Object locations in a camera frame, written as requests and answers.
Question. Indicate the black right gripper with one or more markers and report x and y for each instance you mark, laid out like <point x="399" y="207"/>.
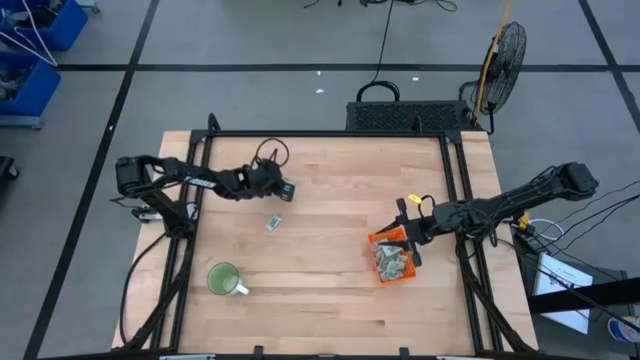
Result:
<point x="425" y="225"/>

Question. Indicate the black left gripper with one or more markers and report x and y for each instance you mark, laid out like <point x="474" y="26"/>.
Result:
<point x="265" y="180"/>

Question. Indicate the white green sweetener packet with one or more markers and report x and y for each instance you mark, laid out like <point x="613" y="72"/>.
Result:
<point x="387" y="250"/>
<point x="274" y="223"/>
<point x="387" y="270"/>
<point x="401" y="262"/>

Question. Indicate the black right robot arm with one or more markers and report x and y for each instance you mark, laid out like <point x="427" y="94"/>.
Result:
<point x="525" y="192"/>

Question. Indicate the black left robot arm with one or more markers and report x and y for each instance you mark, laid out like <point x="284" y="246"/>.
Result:
<point x="200" y="181"/>

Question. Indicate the orange plastic basket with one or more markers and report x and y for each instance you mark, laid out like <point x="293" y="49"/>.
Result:
<point x="385" y="234"/>

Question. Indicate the green white mug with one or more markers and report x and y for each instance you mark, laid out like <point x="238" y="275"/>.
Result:
<point x="223" y="278"/>

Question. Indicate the yellow connector plug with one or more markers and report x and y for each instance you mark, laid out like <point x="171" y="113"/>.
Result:
<point x="523" y="220"/>

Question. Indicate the black computer case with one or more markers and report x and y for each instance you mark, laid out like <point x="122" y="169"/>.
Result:
<point x="405" y="116"/>

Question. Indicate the white paper booklet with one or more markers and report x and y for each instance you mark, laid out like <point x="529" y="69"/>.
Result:
<point x="560" y="290"/>

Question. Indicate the black floor fan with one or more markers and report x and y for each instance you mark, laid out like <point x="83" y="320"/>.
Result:
<point x="501" y="70"/>

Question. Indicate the blue storage bin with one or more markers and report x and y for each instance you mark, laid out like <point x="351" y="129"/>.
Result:
<point x="65" y="30"/>
<point x="42" y="87"/>

